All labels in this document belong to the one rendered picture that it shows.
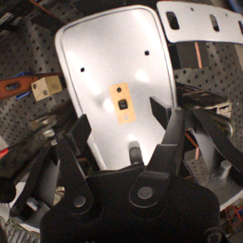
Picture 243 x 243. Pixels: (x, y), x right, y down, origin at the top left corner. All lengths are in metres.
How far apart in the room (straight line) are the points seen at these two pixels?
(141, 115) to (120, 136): 0.07
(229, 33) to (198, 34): 0.11
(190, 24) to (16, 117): 0.89
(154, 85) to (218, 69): 0.54
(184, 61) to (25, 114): 0.77
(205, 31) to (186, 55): 0.08
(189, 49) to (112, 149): 0.30
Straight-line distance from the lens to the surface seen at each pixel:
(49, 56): 0.65
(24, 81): 0.24
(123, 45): 0.26
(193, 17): 0.33
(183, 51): 0.31
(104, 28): 0.27
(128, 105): 0.26
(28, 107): 0.76
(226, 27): 0.40
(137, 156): 0.28
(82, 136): 0.17
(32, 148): 0.22
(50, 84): 0.23
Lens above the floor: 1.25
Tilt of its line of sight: 67 degrees down
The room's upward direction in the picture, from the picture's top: 179 degrees counter-clockwise
